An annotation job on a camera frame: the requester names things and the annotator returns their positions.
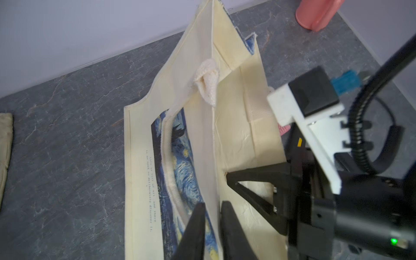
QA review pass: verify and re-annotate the pink art knife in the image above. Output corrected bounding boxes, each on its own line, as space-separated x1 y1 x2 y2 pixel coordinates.
278 125 291 135

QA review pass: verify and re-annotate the beige work glove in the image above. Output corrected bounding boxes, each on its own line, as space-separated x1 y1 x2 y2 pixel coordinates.
0 113 13 203

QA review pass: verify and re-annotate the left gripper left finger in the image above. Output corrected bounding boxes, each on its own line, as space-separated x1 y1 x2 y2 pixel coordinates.
171 203 206 260

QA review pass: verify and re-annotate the teal art knife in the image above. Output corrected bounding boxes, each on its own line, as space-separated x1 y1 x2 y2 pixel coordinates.
330 70 362 96

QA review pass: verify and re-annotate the cream starry night tote bag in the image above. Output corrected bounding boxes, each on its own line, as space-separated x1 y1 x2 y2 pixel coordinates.
124 1 287 260

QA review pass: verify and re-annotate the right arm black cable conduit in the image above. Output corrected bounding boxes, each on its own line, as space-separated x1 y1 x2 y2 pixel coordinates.
347 32 416 176

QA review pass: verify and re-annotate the pink watering can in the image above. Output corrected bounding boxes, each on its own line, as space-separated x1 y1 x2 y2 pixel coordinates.
295 0 345 32

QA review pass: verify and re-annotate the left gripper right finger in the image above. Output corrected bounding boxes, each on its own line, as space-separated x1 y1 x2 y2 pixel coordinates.
220 201 258 260

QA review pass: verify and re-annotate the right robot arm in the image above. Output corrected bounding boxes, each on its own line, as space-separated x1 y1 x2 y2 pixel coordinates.
226 127 416 260

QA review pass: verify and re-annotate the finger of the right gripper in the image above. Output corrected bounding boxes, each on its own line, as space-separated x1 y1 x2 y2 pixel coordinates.
226 162 293 236

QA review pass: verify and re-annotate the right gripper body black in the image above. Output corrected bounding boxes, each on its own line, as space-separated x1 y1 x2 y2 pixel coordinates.
285 125 336 260

